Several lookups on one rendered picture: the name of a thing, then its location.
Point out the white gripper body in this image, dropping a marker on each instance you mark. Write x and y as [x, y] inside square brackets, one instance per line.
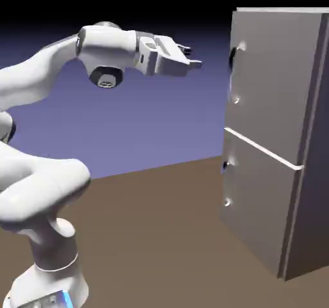
[168, 58]

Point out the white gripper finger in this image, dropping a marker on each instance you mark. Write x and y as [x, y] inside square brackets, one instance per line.
[185, 49]
[196, 64]

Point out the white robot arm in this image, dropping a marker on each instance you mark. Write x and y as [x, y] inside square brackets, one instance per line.
[38, 179]

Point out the large grey cabinet door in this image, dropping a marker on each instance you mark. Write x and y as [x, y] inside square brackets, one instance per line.
[272, 86]

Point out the grey cabinet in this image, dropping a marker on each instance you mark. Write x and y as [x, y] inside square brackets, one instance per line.
[308, 158]

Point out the small grey cabinet door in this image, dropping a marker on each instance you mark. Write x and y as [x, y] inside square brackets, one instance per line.
[257, 205]

